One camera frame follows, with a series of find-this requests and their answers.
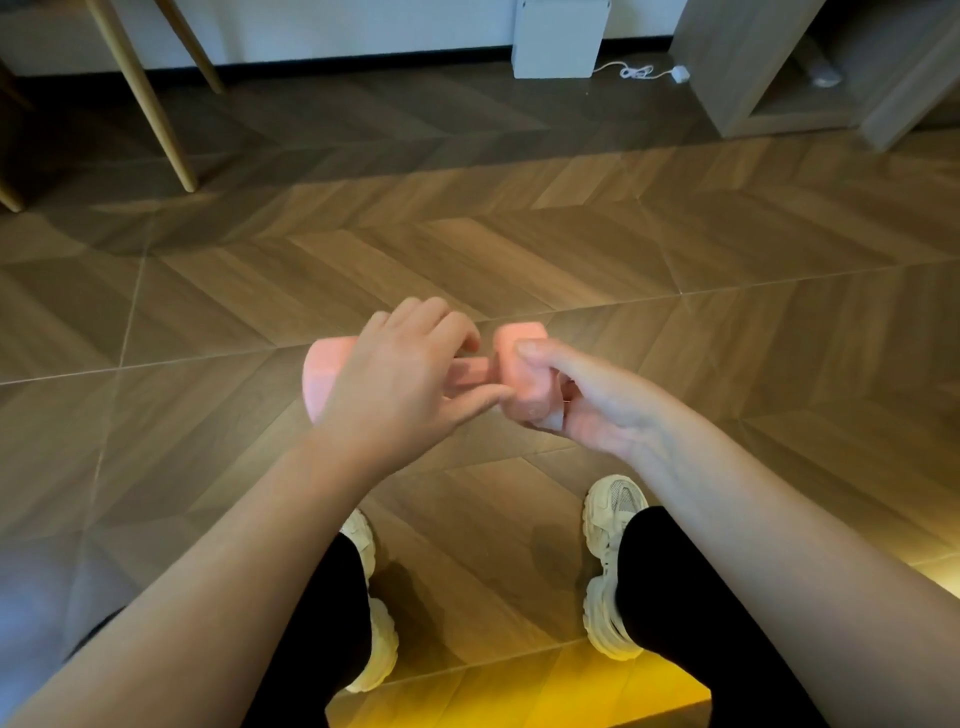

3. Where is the person's left hand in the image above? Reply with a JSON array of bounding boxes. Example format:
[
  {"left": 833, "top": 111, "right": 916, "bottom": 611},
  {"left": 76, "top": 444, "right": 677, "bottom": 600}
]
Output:
[{"left": 309, "top": 296, "right": 516, "bottom": 481}]

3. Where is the person's right hand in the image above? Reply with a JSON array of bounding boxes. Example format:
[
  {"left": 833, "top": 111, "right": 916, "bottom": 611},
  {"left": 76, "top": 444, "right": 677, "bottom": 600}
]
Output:
[{"left": 516, "top": 339, "right": 665, "bottom": 460}]

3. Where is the pink dumbbell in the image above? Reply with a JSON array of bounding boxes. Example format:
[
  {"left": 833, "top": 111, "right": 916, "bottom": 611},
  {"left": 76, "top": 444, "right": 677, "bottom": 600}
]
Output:
[{"left": 301, "top": 321, "right": 571, "bottom": 426}]

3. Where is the person's right forearm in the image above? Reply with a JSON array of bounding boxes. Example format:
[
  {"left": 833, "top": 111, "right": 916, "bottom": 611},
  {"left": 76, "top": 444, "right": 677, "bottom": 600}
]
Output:
[{"left": 621, "top": 416, "right": 960, "bottom": 728}]

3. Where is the person's left forearm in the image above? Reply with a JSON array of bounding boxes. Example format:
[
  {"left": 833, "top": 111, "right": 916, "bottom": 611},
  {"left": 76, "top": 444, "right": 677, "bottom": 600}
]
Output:
[{"left": 0, "top": 431, "right": 466, "bottom": 728}]

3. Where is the cream chunky right shoe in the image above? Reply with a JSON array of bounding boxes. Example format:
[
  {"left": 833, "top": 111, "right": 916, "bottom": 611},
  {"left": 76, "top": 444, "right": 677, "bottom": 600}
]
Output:
[{"left": 581, "top": 474, "right": 651, "bottom": 663}]

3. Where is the cream chunky shoe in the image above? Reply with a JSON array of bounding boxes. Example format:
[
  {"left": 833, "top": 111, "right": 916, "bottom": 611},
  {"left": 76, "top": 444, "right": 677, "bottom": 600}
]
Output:
[
  {"left": 339, "top": 508, "right": 401, "bottom": 695},
  {"left": 581, "top": 474, "right": 651, "bottom": 663}
]

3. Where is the cream chunky left shoe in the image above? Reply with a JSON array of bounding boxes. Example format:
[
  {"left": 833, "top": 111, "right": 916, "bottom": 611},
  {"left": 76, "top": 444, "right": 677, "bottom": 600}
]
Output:
[{"left": 339, "top": 508, "right": 401, "bottom": 695}]

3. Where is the black left trouser leg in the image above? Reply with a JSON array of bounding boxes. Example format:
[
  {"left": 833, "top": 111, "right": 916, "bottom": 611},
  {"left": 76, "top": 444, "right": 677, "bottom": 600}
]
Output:
[{"left": 67, "top": 531, "right": 375, "bottom": 728}]

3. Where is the black trouser leg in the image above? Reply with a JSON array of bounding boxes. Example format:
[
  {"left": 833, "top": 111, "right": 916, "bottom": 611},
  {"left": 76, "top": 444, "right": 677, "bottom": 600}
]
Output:
[
  {"left": 67, "top": 531, "right": 375, "bottom": 728},
  {"left": 615, "top": 505, "right": 832, "bottom": 728}
]

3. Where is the black right trouser leg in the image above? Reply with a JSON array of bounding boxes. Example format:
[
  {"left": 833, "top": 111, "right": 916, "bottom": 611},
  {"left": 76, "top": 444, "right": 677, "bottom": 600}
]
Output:
[{"left": 615, "top": 505, "right": 832, "bottom": 728}]

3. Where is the white box appliance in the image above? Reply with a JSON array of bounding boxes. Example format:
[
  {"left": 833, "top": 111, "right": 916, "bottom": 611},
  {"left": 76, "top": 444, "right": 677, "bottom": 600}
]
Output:
[{"left": 510, "top": 0, "right": 613, "bottom": 81}]

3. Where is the grey wooden cabinet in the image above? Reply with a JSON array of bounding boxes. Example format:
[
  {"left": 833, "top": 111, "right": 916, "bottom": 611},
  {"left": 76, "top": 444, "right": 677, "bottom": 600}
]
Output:
[{"left": 669, "top": 0, "right": 960, "bottom": 153}]

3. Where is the white power cable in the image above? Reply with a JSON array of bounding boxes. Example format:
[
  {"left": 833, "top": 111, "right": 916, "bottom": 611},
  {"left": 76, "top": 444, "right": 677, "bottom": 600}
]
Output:
[{"left": 591, "top": 60, "right": 675, "bottom": 82}]

